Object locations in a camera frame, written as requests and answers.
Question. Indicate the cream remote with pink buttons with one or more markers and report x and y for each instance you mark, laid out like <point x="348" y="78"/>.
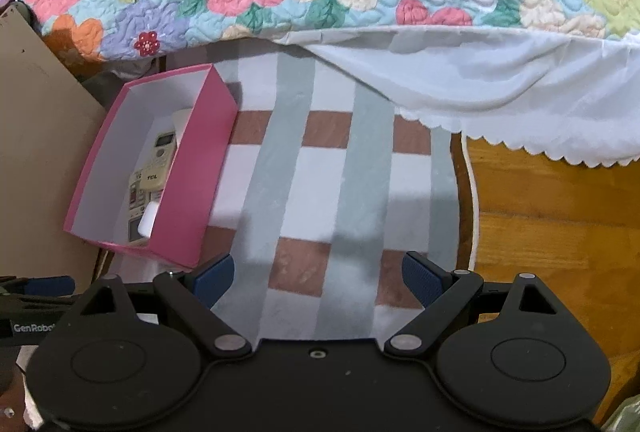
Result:
<point x="135" y="197"/>

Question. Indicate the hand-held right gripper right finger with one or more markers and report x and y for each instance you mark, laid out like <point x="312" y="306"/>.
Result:
<point x="422" y="279"/>

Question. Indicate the beige cardboard board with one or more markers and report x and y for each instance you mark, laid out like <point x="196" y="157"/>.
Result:
<point x="40" y="136"/>

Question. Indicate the green plastic bag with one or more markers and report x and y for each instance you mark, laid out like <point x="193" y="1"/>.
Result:
<point x="625" y="417"/>

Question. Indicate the cream power bank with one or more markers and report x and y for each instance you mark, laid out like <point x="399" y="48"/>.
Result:
<point x="181" y="119"/>

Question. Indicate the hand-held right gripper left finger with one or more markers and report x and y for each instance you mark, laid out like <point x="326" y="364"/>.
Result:
<point x="215" y="279"/>

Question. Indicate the yellowed remote with display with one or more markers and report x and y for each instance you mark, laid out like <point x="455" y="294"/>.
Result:
<point x="157" y="171"/>

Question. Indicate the pink cardboard box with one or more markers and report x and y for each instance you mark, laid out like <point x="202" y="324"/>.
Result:
<point x="200" y="192"/>

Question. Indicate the floral quilt with white sheet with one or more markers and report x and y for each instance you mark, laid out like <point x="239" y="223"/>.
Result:
<point x="500" y="81"/>

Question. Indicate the white cube charger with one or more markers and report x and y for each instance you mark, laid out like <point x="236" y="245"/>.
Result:
<point x="149" y="219"/>

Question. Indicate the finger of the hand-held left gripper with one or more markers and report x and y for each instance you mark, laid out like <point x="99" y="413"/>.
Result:
<point x="50" y="286"/>

